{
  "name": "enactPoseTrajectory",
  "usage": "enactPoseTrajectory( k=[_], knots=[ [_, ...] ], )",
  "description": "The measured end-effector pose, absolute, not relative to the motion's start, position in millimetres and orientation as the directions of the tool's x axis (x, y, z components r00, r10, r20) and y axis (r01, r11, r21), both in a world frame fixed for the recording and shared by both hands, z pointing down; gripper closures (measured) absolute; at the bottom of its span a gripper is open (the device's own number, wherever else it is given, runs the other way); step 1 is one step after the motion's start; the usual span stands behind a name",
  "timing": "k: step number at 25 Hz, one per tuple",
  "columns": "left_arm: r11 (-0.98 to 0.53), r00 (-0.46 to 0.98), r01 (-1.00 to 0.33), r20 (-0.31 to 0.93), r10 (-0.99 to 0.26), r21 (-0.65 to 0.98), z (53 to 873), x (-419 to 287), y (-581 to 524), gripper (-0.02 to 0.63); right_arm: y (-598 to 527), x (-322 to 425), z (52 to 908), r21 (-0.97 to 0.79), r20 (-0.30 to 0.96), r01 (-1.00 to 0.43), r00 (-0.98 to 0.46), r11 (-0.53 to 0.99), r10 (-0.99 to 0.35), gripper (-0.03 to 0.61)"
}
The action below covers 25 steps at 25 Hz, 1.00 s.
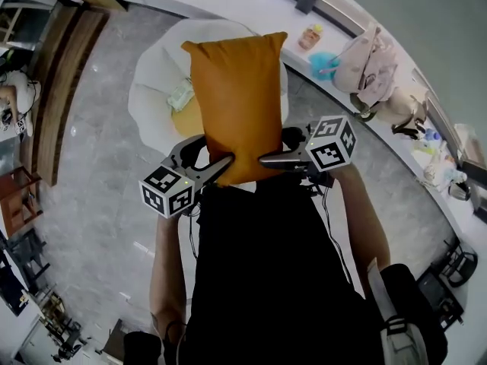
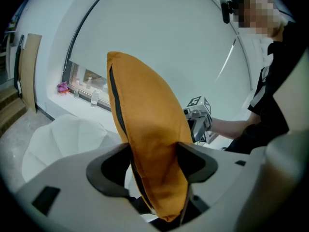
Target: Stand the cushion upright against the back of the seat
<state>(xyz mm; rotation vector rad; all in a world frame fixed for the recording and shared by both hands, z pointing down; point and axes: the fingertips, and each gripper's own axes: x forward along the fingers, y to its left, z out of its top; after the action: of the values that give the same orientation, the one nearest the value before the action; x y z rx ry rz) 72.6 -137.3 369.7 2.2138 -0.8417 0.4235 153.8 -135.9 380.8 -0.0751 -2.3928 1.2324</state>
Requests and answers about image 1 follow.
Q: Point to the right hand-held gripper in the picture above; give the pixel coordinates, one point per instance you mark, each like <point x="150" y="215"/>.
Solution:
<point x="331" y="143"/>

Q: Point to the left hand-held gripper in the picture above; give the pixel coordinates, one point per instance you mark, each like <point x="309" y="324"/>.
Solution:
<point x="167" y="192"/>

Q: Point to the orange pillow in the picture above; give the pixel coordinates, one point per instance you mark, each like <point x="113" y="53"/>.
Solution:
<point x="236" y="108"/>

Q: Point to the grey shoulder bag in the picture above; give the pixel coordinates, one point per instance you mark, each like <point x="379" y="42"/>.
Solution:
<point x="399" y="337"/>

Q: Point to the person's right forearm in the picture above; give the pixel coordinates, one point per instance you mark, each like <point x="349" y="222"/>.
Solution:
<point x="365" y="223"/>

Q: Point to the person's left forearm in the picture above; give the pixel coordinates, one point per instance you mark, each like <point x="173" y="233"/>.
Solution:
<point x="167" y="272"/>

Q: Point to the yellow seat pad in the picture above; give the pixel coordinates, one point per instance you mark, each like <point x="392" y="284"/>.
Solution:
<point x="188" y="120"/>

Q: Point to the pale green wipes packet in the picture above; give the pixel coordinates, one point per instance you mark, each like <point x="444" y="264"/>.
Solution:
<point x="182" y="95"/>

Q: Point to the white petal-shaped armchair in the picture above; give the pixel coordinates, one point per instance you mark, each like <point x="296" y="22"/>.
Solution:
<point x="156" y="89"/>

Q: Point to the olive green bag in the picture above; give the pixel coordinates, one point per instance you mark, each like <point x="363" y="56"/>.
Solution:
<point x="363" y="108"/>

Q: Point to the teal fluffy duster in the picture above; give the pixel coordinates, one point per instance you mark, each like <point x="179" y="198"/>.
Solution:
<point x="321" y="65"/>

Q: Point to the pink backpack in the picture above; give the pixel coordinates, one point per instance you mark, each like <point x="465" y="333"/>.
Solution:
<point x="365" y="67"/>

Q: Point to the orange drink bottle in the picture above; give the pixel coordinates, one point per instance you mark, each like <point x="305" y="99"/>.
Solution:
<point x="310" y="38"/>

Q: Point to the beige handbag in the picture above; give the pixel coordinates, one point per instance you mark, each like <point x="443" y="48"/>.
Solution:
<point x="399" y="108"/>

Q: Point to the white window ledge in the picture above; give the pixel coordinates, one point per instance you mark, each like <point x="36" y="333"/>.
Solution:
<point x="274" y="13"/>

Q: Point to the wooden step platform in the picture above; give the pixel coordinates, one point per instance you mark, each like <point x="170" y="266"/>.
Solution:
<point x="57" y="89"/>

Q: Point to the silver kettle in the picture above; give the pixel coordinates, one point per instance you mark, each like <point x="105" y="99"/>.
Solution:
<point x="460" y="191"/>

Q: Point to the brown wooden stool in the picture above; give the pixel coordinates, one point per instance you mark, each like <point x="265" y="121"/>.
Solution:
<point x="17" y="204"/>

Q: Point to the black metal stool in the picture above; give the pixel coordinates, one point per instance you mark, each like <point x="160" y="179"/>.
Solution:
<point x="458" y="262"/>

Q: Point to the black chair frame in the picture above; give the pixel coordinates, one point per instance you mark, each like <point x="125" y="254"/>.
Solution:
<point x="23" y="257"/>

